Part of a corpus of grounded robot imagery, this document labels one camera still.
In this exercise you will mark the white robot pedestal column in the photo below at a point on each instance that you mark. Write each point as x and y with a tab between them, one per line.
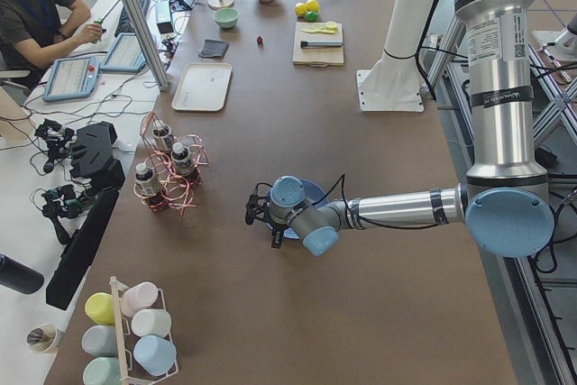
393	83

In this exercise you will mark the blue plate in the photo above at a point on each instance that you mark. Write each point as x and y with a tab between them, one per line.
315	193

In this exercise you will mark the black thermos bottle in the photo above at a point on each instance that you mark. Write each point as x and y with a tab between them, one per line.
18	277

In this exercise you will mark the aluminium frame post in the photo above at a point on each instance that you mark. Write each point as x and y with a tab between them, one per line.
146	42

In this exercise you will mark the mint green bowl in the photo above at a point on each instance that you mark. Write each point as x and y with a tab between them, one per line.
226	18

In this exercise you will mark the white wire cup rack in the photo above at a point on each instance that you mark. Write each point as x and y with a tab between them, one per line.
130	371

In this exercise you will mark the light blue cup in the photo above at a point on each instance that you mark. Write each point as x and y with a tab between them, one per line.
155	354

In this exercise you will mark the yellow cup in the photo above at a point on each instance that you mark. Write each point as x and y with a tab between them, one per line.
99	307

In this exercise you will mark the blue teach pendant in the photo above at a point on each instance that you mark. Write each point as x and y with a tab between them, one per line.
71	78
124	56

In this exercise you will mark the black knife on board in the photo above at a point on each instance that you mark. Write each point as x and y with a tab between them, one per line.
320	44

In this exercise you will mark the cream plastic tray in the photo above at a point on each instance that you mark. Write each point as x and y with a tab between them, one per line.
202	87

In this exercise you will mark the copper wire bottle rack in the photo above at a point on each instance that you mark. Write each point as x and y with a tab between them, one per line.
170	172

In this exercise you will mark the dark drink bottle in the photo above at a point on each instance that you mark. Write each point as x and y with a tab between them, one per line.
148	186
163	136
183	163

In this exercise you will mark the grey folded cloth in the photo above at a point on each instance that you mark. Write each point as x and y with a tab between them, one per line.
213	49

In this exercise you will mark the white cup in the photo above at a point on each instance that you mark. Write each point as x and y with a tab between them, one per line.
152	322

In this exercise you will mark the seated person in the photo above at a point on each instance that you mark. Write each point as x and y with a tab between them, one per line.
35	33

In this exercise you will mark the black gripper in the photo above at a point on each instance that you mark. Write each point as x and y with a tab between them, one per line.
277	238

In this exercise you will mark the green lime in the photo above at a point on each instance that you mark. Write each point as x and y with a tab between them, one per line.
311	16

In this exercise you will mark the grey cup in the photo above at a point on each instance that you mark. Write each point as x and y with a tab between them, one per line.
100	341

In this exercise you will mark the pink cup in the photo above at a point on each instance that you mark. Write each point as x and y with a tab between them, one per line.
138	297

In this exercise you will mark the wooden cutting board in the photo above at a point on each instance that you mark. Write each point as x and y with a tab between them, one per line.
317	57

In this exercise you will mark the pale green cup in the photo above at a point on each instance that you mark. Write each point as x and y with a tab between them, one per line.
102	371

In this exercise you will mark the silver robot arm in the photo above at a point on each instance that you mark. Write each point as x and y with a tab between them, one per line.
504	203

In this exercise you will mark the yellow lemon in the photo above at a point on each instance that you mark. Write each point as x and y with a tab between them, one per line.
312	6
300	9

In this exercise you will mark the yellow plastic knife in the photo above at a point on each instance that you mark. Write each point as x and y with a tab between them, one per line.
321	30

